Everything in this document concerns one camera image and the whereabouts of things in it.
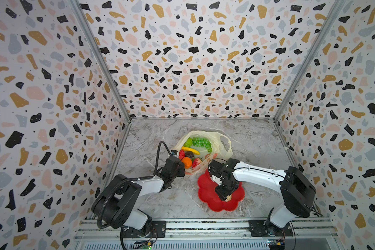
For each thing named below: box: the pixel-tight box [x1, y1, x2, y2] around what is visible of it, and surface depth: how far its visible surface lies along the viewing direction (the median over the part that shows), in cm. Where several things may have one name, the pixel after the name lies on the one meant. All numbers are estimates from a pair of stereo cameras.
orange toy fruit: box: [181, 156, 193, 170], surface depth 94 cm
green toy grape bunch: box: [192, 136, 213, 153], surface depth 105 cm
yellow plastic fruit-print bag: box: [175, 130, 234, 175], surface depth 98 cm
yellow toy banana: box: [181, 146, 201, 156], surface depth 102 cm
